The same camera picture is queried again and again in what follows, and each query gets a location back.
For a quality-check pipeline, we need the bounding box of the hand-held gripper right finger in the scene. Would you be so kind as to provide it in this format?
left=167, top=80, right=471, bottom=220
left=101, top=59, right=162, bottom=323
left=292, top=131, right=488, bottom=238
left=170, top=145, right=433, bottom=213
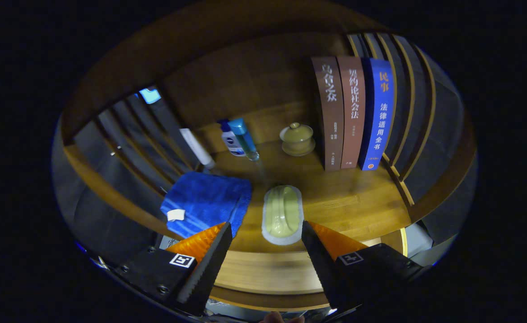
left=300, top=220, right=426, bottom=314

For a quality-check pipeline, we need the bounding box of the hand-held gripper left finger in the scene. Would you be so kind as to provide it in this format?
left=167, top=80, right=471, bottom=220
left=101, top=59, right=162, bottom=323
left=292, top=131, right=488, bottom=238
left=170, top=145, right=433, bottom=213
left=113, top=222, right=233, bottom=317

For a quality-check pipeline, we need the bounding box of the wooden countertop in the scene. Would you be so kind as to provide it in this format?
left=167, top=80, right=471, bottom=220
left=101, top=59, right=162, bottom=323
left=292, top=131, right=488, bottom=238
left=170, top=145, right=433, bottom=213
left=160, top=101, right=412, bottom=253

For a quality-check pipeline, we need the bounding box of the brown wooden cabinet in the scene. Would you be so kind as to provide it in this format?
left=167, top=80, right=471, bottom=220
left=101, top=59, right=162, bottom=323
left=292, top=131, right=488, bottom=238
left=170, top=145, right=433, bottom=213
left=61, top=2, right=477, bottom=313

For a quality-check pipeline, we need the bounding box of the folded blue towel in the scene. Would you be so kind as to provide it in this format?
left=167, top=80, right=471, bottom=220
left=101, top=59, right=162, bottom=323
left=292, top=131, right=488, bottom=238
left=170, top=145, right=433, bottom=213
left=160, top=171, right=252, bottom=239

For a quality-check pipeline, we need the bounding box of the white tube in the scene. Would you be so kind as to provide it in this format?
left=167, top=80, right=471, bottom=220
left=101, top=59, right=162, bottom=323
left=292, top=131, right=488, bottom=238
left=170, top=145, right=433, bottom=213
left=179, top=128, right=215, bottom=170

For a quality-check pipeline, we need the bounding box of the beige lidded teacup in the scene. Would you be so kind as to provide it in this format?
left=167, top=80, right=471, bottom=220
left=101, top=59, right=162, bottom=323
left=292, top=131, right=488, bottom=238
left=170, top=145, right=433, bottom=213
left=279, top=122, right=316, bottom=157

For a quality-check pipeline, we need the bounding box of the white bottle with blue cap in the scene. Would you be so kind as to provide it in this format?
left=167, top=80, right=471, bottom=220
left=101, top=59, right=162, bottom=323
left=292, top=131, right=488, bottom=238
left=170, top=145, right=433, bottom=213
left=218, top=119, right=246, bottom=157

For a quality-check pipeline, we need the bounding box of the teal bottle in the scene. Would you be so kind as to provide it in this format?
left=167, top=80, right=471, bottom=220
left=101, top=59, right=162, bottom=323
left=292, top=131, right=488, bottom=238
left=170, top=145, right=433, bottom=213
left=228, top=118, right=260, bottom=161

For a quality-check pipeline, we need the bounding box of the brown book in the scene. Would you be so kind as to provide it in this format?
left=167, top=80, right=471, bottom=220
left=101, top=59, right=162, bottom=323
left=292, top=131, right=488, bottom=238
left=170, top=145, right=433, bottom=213
left=312, top=57, right=345, bottom=172
left=337, top=56, right=366, bottom=169

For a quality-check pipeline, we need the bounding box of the blue book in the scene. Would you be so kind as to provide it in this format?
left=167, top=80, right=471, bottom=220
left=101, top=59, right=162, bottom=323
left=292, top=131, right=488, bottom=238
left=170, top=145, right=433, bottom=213
left=358, top=58, right=395, bottom=171

